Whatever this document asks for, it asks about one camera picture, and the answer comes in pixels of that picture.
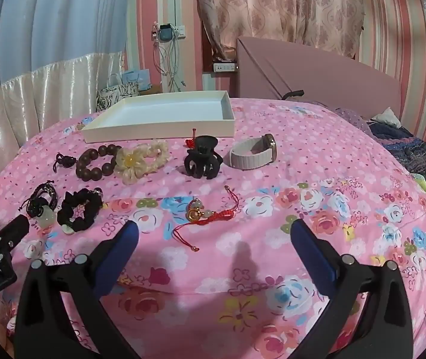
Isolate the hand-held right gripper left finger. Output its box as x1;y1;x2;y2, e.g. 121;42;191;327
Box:
14;220;141;359

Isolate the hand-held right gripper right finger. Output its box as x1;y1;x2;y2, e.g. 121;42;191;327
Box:
290;219;414;359

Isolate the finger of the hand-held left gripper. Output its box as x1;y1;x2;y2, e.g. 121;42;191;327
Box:
0;216;30;270

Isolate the dark wooden bead bracelet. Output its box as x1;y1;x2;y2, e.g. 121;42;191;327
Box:
76;144;123;183

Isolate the cream flower scrunchie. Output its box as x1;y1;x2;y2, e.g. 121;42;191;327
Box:
115;139;171;185

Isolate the black cord brown pendant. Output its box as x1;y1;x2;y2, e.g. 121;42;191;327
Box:
53;152;78;173

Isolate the watch with white band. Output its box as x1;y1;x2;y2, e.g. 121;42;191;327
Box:
230;133;278;170

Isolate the black claw hair clip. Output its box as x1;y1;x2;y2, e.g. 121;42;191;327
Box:
183;135;223;177

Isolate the white shallow box tray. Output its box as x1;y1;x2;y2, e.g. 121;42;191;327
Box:
81;90;235;143

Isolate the black scrunchie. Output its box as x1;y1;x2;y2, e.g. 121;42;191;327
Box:
56;188;104;235

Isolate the white satin cloth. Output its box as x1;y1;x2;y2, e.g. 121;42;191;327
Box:
0;51;126;195

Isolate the purple dotted pillow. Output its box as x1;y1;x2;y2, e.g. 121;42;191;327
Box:
335;107;374;135

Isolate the dark patterned blanket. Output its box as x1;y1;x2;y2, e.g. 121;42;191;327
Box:
370;121;426;188

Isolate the floral print tote bag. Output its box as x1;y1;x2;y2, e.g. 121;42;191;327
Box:
96;80;141;113

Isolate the light blue gift bag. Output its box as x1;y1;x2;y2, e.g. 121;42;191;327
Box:
122;69;151;90

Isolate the pink bed headboard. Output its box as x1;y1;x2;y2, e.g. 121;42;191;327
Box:
236;36;402;120

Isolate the pink patterned curtain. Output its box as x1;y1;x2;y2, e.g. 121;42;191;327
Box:
194;0;363;60

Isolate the black cord jade pendant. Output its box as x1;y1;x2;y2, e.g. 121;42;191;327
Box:
19;180;57;229

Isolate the red cord charm bracelet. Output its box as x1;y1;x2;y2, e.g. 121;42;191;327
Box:
173;185;241;252

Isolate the bundle of charging cables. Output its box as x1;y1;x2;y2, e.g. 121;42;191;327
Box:
153;39;186;92

